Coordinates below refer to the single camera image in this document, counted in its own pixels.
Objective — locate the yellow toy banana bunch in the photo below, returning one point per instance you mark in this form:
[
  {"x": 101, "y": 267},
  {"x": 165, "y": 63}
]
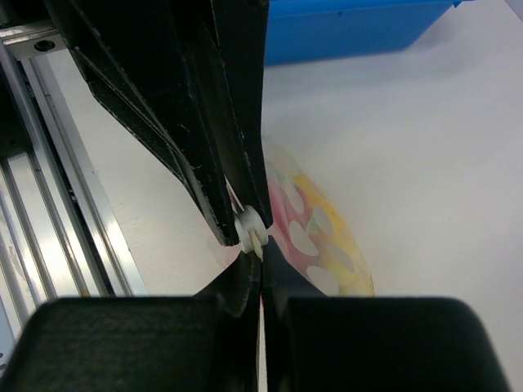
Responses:
[{"x": 340, "y": 268}]

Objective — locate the blue plastic bin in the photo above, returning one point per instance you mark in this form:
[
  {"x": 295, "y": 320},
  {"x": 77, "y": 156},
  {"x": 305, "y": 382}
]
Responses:
[{"x": 300, "y": 31}]

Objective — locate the pink toy dragon fruit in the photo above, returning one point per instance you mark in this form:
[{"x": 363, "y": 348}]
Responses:
[{"x": 283, "y": 214}]

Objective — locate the aluminium mounting rail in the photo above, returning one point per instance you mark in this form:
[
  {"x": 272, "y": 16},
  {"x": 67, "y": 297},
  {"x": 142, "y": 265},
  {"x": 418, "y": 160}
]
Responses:
[{"x": 59, "y": 235}]

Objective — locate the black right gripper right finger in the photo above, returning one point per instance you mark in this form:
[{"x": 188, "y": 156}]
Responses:
[{"x": 316, "y": 342}]

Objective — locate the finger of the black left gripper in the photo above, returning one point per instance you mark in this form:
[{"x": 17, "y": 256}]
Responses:
[
  {"x": 241, "y": 37},
  {"x": 129, "y": 55}
]

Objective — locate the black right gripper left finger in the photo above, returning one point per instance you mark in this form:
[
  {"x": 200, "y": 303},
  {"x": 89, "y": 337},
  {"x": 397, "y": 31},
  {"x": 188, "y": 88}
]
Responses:
[{"x": 204, "y": 342}]

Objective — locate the clear dotted zip top bag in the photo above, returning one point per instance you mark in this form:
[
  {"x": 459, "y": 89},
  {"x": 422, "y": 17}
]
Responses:
[{"x": 281, "y": 166}]

